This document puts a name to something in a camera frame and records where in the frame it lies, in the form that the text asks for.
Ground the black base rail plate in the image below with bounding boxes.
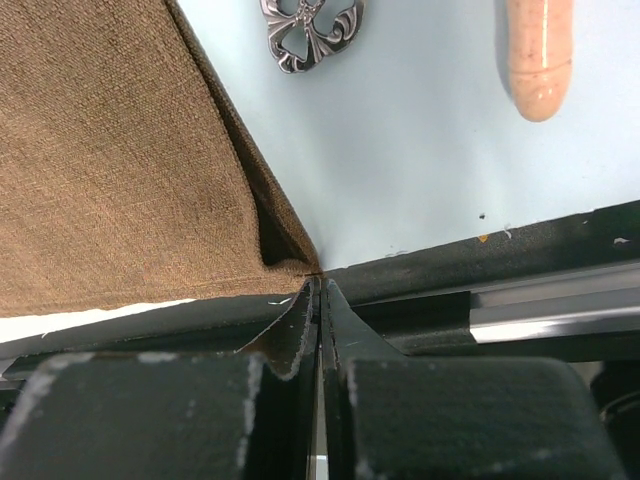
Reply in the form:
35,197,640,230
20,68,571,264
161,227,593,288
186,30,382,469
1,202,639,381

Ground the brown cloth napkin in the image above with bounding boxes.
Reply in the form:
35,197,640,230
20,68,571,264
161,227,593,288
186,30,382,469
1,1,320,317

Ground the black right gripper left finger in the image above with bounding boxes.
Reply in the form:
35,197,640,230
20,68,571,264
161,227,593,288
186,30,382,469
1,280,319,479

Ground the silver ornate spoon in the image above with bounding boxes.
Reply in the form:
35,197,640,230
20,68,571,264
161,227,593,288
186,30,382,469
259,0,367,74

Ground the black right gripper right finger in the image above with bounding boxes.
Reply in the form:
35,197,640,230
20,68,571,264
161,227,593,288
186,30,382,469
320,280,626,479

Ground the silver fork wooden handle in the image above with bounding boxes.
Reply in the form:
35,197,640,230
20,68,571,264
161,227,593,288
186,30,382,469
493,0,574,123

